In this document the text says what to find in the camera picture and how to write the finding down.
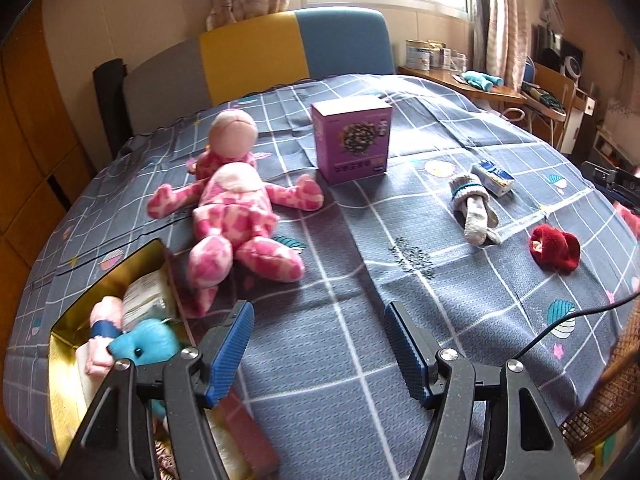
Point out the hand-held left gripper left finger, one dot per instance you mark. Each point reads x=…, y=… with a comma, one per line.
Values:
x=230, y=355

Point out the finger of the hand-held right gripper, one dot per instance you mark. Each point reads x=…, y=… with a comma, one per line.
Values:
x=600, y=172

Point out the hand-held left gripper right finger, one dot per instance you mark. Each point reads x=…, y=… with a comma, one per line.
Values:
x=410, y=355

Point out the blue plush toy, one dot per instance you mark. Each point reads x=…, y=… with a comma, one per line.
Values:
x=145, y=342

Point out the red fluffy sock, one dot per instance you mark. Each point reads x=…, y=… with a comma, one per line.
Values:
x=555, y=250

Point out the blue tissue pack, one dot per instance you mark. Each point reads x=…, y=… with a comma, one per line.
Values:
x=492, y=177

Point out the pink socks blue band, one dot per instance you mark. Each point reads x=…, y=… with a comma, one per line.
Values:
x=105, y=320

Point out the white sock with blue band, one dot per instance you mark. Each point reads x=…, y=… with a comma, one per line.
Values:
x=472, y=210

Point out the gold storage box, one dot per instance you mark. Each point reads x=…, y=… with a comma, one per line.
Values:
x=62, y=385

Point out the white wrapped packet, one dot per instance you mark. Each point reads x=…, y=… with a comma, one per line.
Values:
x=145, y=300

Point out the pink spotted giraffe plush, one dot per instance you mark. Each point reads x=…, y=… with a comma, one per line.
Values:
x=230, y=210

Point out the teal plush cloth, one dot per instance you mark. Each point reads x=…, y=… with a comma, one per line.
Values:
x=480, y=81

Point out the clear plastic container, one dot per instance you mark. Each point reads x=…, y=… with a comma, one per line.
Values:
x=455, y=60

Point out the wicker chair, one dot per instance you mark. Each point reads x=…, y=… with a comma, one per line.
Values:
x=610, y=400

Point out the white blue tin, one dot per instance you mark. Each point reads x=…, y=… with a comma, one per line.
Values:
x=419, y=56

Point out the purple carton box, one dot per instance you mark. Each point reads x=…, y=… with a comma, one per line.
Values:
x=350, y=140

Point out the black rolled mat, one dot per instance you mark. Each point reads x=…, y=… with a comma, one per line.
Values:
x=110, y=105

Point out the wooden wardrobe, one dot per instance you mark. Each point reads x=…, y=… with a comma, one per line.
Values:
x=35, y=150

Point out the grey yellow blue headboard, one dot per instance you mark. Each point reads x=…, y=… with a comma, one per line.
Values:
x=250, y=55

